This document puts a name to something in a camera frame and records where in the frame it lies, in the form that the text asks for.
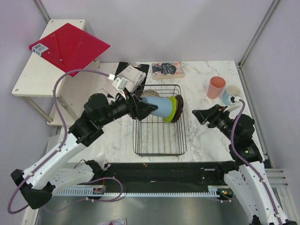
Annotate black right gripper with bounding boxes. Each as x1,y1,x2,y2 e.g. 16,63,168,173
192,103,238,142

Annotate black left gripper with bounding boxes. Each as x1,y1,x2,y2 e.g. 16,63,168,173
100,88,158,127

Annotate blue-grey cup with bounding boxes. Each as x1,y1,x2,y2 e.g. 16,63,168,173
142,97,173,118

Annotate lime green plate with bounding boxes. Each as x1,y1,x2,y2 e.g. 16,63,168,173
164,96,178,123

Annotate pink plastic cup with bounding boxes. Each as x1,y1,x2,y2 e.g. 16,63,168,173
207,76,226,99

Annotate light blue mug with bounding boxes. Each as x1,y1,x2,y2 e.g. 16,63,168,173
222,85,241,105

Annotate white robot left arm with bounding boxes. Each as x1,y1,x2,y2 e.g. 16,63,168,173
11,93,158,209

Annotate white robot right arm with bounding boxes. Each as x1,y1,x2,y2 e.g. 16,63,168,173
192,104,296,225

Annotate patterned ceramic bowl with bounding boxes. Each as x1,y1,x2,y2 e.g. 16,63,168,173
141,89,160,98

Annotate dark brown plate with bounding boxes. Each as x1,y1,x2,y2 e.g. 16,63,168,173
172,95,184,123

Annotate white paper sheet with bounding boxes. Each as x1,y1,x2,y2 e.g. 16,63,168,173
102,66,142,97

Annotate black clipboard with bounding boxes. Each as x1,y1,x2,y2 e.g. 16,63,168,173
115,62,150,93

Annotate floral cover book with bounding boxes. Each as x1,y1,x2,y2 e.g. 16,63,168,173
152,61,184,80

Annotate red cutting board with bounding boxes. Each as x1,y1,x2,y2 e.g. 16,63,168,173
29,23,111,72

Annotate white two-tier shelf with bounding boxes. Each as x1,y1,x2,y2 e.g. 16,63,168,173
11,19,100,127

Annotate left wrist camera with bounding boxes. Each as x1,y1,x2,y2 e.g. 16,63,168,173
108,74,129,99

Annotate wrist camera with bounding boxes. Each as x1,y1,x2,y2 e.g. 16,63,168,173
108,74,129,99
225,95,242,112

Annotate grey wire dish rack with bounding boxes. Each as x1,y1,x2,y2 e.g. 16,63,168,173
132,84,188,157

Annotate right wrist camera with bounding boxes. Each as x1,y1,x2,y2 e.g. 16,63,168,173
225,95,242,112

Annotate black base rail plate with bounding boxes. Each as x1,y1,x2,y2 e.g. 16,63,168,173
75,161,243,194

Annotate white slotted cable duct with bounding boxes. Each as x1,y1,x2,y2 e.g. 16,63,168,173
55,185,229,197

